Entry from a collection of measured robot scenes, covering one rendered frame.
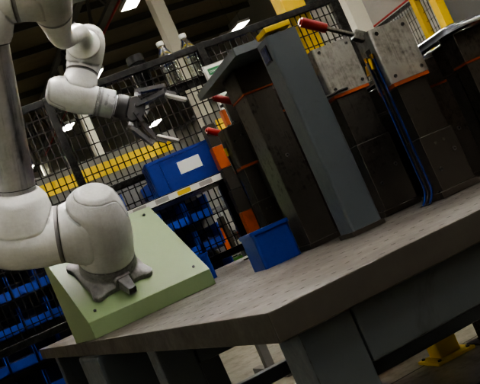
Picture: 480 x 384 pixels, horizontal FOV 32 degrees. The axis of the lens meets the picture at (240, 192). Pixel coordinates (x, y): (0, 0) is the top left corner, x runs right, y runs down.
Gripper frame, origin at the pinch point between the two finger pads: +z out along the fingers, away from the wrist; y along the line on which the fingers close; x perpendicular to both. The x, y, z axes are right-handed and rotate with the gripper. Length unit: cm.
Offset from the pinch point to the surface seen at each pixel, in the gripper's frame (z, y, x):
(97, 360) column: -13, -76, -35
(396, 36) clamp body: 27, -5, -107
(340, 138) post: 22, -25, -97
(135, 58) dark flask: -14, 38, 62
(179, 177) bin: 8.2, -10.0, 37.7
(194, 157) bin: 12.2, -1.7, 36.8
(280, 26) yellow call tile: 6, -4, -97
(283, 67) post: 8, -13, -97
